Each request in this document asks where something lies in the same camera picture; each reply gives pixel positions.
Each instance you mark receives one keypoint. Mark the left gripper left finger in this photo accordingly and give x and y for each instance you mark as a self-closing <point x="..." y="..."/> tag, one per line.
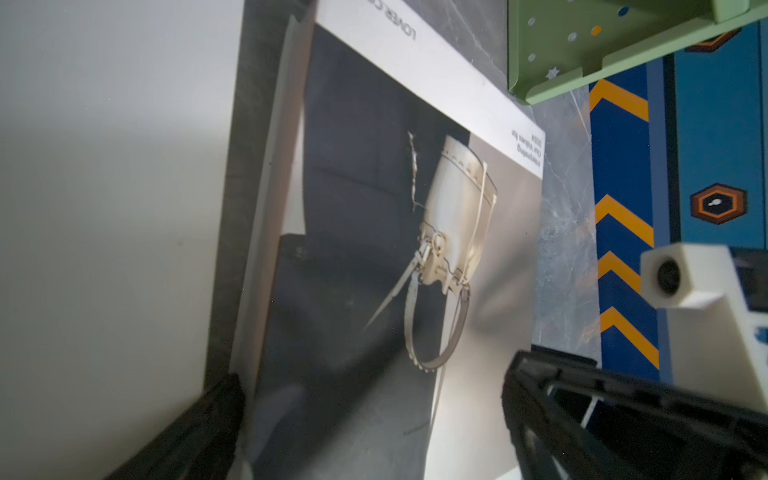
<point x="199" y="444"/>

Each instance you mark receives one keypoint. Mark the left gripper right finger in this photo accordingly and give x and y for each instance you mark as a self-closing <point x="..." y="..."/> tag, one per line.
<point x="569" y="419"/>

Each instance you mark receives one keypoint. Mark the white book with brown pattern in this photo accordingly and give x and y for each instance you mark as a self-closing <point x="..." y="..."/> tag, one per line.
<point x="115" y="127"/>

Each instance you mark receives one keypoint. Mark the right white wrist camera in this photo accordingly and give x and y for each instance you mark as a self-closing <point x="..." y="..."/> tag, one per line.
<point x="715" y="300"/>

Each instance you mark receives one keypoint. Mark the green wooden two-tier shelf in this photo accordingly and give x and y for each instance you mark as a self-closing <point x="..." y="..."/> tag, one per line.
<point x="558" y="46"/>

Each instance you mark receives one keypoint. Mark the LOVER black white book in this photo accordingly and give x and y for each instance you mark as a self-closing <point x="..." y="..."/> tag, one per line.
<point x="391" y="277"/>

